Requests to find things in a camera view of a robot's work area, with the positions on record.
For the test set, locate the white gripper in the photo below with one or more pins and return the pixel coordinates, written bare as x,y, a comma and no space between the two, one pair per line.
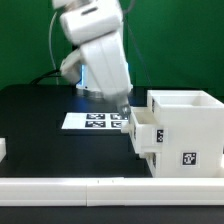
106,60

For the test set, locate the white drawer with knob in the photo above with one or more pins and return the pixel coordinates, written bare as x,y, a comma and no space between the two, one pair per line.
151,161
142,128

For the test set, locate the white drawer cabinet box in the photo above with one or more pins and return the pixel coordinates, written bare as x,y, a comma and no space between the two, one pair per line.
192,135

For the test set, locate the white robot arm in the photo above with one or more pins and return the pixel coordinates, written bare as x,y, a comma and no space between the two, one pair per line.
72,63

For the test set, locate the white marker sheet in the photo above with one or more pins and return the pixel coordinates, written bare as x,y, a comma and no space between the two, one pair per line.
93,121

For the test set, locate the white front fence bar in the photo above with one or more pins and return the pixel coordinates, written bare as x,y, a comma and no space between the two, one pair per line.
111,191

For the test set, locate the white fence bar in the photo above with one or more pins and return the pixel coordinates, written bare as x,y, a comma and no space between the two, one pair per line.
2,148
111,191

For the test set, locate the white left fence bar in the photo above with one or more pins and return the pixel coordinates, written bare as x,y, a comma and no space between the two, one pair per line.
2,148

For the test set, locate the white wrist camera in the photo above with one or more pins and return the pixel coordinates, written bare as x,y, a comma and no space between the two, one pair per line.
91,21

